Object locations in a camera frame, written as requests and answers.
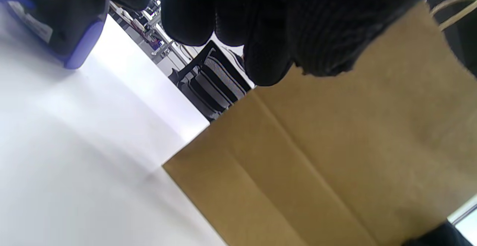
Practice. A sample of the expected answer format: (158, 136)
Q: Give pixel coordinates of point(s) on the person's right hand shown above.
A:
(436, 236)

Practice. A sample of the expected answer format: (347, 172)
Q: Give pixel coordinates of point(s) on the black barcode scanner blue trim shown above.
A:
(67, 18)

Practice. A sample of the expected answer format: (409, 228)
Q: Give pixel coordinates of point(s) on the black mesh office chair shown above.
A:
(208, 85)

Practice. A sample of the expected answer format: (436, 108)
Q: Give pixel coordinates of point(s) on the brown paper bag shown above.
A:
(335, 156)

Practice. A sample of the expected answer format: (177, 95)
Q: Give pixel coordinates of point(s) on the person's left hand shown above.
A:
(290, 18)

